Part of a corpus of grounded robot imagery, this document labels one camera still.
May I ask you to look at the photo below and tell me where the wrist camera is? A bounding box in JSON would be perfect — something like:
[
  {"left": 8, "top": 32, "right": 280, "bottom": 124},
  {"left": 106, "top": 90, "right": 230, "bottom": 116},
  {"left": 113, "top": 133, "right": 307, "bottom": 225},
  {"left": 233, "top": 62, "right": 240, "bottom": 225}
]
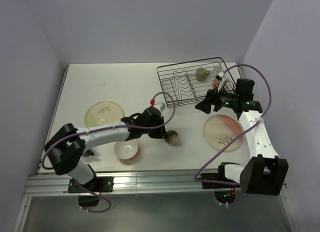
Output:
[
  {"left": 150, "top": 99, "right": 166, "bottom": 113},
  {"left": 215, "top": 71, "right": 229, "bottom": 92}
]

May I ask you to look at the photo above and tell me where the pink and cream plate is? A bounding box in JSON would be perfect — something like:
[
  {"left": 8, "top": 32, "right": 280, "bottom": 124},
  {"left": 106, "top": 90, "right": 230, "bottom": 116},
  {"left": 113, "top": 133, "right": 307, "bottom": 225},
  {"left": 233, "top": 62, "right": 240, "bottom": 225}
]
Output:
[{"left": 203, "top": 114, "right": 243, "bottom": 151}]

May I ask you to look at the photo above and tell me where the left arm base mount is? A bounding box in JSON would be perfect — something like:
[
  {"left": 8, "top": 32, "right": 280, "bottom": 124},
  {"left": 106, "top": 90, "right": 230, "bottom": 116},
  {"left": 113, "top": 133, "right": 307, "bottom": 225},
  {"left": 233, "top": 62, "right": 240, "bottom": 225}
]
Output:
[{"left": 67, "top": 176, "right": 114, "bottom": 209}]

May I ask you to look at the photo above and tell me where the small beige speckled cup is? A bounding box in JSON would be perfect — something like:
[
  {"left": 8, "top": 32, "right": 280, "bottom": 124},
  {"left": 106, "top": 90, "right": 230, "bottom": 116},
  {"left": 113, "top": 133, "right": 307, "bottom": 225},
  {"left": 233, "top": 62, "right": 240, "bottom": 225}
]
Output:
[{"left": 164, "top": 130, "right": 179, "bottom": 146}]

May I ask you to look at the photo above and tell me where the orange mug white inside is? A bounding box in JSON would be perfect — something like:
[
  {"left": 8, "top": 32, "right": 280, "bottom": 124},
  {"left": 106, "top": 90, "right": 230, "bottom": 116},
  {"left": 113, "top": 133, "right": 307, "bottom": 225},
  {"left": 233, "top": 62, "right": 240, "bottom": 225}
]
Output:
[{"left": 212, "top": 78, "right": 229, "bottom": 91}]

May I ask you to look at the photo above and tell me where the black wire dish rack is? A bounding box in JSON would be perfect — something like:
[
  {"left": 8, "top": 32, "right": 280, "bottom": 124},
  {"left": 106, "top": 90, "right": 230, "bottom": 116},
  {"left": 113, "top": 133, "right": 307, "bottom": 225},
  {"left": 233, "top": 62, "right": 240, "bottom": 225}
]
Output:
[{"left": 156, "top": 57, "right": 229, "bottom": 108}]

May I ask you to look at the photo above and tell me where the white bowl orange outside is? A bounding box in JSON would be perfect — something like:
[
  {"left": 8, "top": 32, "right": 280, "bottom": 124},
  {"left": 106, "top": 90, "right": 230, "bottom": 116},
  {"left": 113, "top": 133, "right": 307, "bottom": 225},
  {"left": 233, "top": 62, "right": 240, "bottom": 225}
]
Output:
[{"left": 113, "top": 139, "right": 139, "bottom": 160}]

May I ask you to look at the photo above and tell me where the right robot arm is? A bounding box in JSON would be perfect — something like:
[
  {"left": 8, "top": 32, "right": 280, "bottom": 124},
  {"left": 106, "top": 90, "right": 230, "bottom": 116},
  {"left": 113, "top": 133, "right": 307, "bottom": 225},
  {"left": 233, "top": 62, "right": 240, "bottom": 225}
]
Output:
[{"left": 195, "top": 78, "right": 289, "bottom": 196}]

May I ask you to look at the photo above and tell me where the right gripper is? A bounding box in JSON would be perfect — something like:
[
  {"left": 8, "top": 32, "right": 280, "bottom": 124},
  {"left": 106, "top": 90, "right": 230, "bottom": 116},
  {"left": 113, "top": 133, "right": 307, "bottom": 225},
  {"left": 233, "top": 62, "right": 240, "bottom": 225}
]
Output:
[{"left": 195, "top": 83, "right": 239, "bottom": 114}]

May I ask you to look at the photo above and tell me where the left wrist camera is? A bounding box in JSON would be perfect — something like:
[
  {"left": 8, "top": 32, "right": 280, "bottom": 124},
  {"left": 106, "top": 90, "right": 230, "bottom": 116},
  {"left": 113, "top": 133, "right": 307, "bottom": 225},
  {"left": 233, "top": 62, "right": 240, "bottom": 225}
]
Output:
[{"left": 150, "top": 99, "right": 166, "bottom": 113}]

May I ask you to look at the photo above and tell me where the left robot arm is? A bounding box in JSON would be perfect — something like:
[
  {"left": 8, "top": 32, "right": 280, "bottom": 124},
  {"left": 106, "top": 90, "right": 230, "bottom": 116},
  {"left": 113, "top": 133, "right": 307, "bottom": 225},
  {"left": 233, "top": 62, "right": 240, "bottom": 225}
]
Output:
[{"left": 43, "top": 103, "right": 166, "bottom": 192}]

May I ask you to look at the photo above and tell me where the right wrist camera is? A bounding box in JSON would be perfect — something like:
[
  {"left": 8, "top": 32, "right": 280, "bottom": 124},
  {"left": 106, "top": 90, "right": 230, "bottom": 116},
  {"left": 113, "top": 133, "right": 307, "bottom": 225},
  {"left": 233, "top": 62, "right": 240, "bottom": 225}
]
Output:
[{"left": 215, "top": 71, "right": 229, "bottom": 92}]

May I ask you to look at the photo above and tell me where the green and cream plate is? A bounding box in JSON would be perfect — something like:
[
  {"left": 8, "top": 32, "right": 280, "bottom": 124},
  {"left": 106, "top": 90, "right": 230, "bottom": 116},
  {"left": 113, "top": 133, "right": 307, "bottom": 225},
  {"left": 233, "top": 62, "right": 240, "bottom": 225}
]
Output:
[{"left": 84, "top": 101, "right": 125, "bottom": 128}]

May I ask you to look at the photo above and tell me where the aluminium frame rail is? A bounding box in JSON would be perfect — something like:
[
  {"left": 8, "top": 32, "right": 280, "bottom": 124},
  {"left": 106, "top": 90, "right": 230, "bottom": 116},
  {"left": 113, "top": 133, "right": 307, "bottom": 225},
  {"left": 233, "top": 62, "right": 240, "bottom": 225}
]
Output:
[{"left": 23, "top": 170, "right": 287, "bottom": 197}]

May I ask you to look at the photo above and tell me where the grey-green ceramic cup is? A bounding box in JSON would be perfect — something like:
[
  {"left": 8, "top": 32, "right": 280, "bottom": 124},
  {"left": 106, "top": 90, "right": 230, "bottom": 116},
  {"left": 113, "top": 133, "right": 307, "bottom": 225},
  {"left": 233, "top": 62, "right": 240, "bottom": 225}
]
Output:
[{"left": 195, "top": 67, "right": 210, "bottom": 82}]

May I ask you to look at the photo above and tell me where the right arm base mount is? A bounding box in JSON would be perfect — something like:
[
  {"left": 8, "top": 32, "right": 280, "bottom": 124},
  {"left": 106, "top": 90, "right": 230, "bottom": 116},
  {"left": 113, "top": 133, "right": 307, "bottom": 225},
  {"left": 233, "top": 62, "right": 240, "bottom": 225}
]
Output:
[{"left": 200, "top": 172, "right": 240, "bottom": 205}]

